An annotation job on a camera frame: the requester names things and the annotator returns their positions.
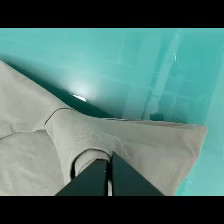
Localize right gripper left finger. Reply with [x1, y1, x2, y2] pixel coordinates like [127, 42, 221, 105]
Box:
[55, 158, 110, 197]

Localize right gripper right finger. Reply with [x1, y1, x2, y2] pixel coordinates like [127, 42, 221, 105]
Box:
[111, 151, 165, 197]

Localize beige shirt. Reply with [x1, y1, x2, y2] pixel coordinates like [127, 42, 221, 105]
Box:
[0, 59, 209, 197]

